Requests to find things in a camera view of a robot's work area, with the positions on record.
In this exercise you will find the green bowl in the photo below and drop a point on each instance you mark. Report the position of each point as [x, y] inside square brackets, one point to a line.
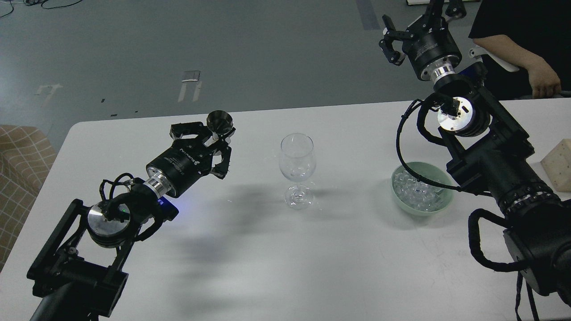
[432, 173]

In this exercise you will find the beige checkered cushion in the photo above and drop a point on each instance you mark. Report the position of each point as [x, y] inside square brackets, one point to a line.
[26, 158]

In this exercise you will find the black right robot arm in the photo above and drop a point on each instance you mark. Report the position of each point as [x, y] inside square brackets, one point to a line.
[488, 149]

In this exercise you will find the steel cocktail jigger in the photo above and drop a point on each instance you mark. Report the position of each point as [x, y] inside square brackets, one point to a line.
[221, 124]

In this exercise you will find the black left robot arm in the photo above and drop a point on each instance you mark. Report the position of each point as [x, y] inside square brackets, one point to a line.
[78, 274]

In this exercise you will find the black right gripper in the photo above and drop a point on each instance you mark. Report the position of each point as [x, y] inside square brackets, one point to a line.
[426, 42]

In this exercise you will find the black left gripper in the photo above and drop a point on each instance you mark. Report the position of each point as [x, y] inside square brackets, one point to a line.
[188, 160]

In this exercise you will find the clear wine glass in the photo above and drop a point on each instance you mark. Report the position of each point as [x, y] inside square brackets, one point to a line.
[297, 163]

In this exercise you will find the clear ice cubes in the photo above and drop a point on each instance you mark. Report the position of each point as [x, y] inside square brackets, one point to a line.
[416, 196]

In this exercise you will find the person in dark shirt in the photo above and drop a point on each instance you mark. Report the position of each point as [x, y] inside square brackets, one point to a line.
[533, 35]

